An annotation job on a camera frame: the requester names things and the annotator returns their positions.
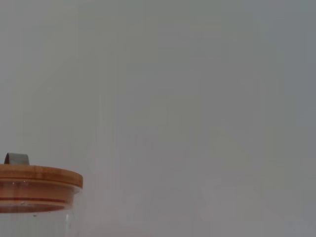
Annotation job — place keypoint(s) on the round wooden jar lid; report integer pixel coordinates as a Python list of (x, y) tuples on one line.
[(37, 181)]

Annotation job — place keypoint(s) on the glass water dispenser jar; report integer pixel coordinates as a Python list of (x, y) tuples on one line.
[(37, 225)]

